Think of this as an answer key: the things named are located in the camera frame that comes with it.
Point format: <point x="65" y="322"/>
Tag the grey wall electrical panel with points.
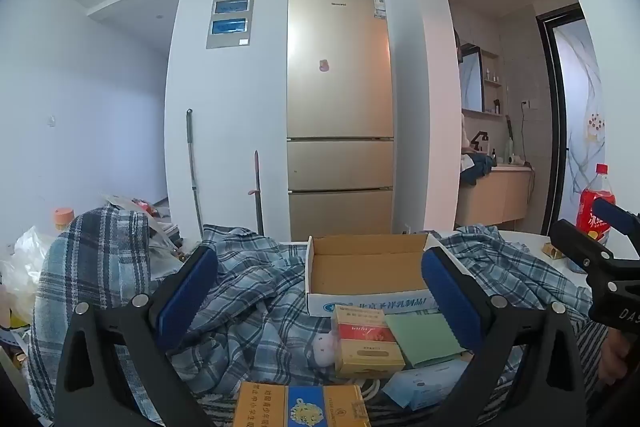
<point x="231" y="19"/>

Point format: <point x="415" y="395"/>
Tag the fridge label sticker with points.
<point x="379" y="7"/>

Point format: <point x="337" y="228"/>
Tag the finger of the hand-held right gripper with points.
<point x="580" y="244"/>
<point x="617" y="219"/>

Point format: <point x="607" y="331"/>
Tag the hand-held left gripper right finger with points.
<point x="445" y="302"/>

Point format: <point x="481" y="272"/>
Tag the blue and yellow small box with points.
<point x="302" y="407"/>

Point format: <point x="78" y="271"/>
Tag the cardboard box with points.
<point x="367" y="269"/>

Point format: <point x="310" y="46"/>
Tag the red and yellow small box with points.
<point x="367" y="342"/>

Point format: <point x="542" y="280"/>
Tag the white pink plush toy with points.
<point x="325" y="349"/>

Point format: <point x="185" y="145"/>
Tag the pink fridge magnet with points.
<point x="324" y="65"/>

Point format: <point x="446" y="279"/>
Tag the green packet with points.
<point x="425" y="337"/>

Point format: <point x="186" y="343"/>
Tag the black framed glass door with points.
<point x="575" y="117"/>

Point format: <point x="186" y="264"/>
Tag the small brown box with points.
<point x="554" y="251"/>

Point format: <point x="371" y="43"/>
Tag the blue clothing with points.
<point x="477" y="169"/>

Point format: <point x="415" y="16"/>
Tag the orange capped container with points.
<point x="64" y="218"/>

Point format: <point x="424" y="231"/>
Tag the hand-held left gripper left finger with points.
<point x="187" y="302"/>

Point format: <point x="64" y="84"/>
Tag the black faucet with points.
<point x="480" y="141"/>

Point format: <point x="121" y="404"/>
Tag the gold refrigerator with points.
<point x="340" y="107"/>

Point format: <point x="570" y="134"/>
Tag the bathroom mirror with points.
<point x="471" y="79"/>

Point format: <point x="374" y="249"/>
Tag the light blue tissue packet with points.
<point x="425" y="387"/>

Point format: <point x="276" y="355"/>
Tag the red soda bottle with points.
<point x="592" y="202"/>

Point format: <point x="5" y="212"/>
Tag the white plastic bag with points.
<point x="22" y="267"/>

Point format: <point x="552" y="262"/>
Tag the wooden vanity cabinet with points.
<point x="492" y="202"/>

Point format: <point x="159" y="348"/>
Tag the blue plaid blanket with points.
<point x="250" y="307"/>

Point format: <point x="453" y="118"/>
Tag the person's right hand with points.
<point x="617" y="357"/>

